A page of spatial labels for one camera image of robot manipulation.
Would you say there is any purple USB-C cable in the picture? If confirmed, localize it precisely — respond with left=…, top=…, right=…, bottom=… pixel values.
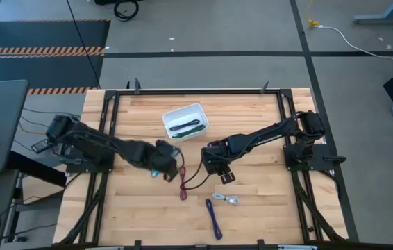
left=204, top=197, right=224, bottom=241

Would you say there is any white bracket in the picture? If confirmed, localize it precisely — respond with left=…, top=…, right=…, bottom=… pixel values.
left=277, top=244, right=319, bottom=250

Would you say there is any maroon USB-C cable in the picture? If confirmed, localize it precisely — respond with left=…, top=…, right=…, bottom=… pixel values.
left=178, top=165, right=189, bottom=202

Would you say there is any coiled black cable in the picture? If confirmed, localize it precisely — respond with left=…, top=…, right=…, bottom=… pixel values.
left=113, top=0, right=140, bottom=22

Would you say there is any hazard-striped black floor mat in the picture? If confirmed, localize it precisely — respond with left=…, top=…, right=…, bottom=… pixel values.
left=0, top=18, right=112, bottom=95

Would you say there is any black USB-C cable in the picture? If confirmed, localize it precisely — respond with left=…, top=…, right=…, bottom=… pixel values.
left=169, top=119, right=201, bottom=132
left=180, top=160, right=212, bottom=191

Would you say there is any white plastic bin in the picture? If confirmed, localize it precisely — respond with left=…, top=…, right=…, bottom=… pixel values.
left=161, top=102, right=210, bottom=143

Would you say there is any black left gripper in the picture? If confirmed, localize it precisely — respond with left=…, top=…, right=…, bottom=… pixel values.
left=152, top=138, right=184, bottom=183

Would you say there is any green USB-C cable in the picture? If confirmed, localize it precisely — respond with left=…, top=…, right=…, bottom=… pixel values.
left=172, top=125, right=206, bottom=140

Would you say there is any white USB-C cable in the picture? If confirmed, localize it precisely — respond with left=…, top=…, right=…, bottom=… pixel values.
left=212, top=192, right=242, bottom=207

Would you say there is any white power cord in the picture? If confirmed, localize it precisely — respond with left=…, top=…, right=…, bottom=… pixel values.
left=315, top=24, right=393, bottom=72

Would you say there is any black aluminium table frame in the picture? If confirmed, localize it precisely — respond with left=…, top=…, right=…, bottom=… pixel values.
left=56, top=80, right=351, bottom=250

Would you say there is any black hanging cable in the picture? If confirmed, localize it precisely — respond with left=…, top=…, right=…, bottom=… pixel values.
left=65, top=0, right=103, bottom=90

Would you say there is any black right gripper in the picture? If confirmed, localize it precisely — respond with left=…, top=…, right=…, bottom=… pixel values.
left=200, top=140, right=237, bottom=185

